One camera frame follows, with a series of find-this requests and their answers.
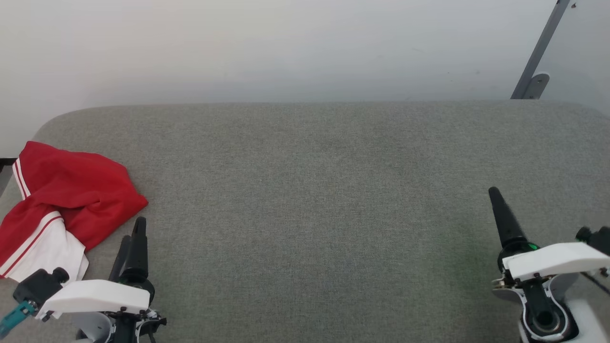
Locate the teal cable connector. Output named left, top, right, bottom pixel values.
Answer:
left=0, top=301, right=36, bottom=338

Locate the grey metal bracket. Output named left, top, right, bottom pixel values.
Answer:
left=523, top=72, right=550, bottom=100

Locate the grey metal post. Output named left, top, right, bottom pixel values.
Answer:
left=511, top=0, right=571, bottom=100

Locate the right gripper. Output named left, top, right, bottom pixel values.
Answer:
left=488, top=186, right=610, bottom=343

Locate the red and white basketball jersey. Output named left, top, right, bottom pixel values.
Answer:
left=0, top=141, right=149, bottom=282

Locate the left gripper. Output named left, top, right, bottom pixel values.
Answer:
left=36, top=217, right=167, bottom=343

